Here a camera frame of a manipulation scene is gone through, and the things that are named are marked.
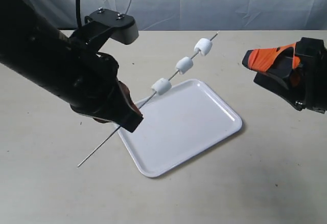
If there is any white marshmallow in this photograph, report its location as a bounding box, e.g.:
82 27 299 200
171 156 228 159
175 56 194 75

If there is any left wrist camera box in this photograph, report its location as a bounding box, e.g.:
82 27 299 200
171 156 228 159
83 8 139 50

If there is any thin metal skewer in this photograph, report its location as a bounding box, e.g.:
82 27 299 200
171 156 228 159
77 31 220 168

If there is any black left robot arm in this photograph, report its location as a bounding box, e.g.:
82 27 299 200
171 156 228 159
1 0 143 132

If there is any white plastic tray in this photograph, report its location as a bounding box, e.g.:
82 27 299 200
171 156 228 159
118 79 243 178

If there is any white backdrop curtain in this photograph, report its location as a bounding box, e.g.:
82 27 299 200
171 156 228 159
15 0 327 32

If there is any white marshmallow tip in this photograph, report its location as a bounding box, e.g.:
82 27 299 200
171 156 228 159
194 38 213 56

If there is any white marshmallow handle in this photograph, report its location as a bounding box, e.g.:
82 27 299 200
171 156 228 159
151 78 172 95

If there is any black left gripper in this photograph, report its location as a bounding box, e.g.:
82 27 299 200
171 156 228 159
70 53 143 132

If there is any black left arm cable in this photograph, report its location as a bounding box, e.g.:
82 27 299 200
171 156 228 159
65 0 84 29

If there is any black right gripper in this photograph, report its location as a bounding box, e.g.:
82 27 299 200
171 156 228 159
242 37 326 114

